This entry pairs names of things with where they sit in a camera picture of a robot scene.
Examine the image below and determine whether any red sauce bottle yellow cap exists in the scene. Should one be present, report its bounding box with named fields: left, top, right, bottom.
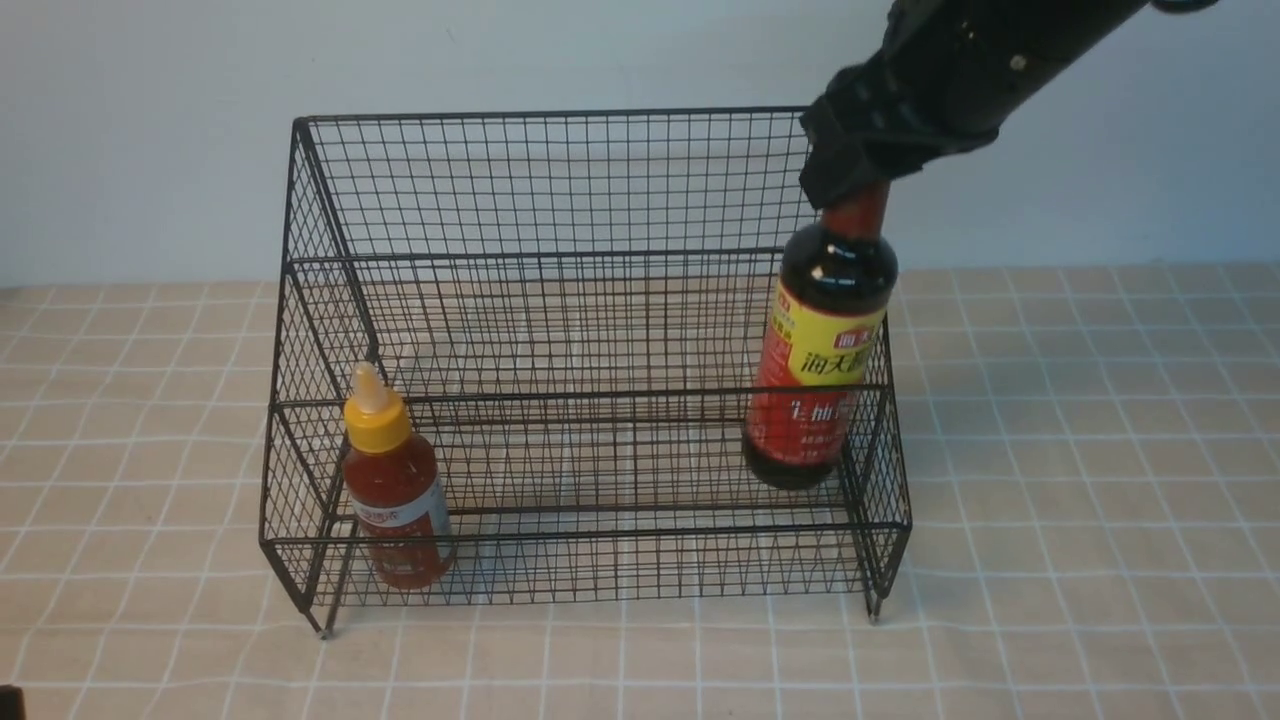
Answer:
left=342, top=361, right=456, bottom=591

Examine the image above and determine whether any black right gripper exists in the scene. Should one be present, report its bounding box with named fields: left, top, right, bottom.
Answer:
left=797, top=0, right=1151, bottom=211

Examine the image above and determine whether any black wire mesh shelf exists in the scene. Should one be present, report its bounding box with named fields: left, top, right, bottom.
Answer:
left=259, top=106, right=913, bottom=634

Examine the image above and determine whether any dark soy sauce bottle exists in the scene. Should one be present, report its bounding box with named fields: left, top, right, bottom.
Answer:
left=742, top=182, right=900, bottom=491

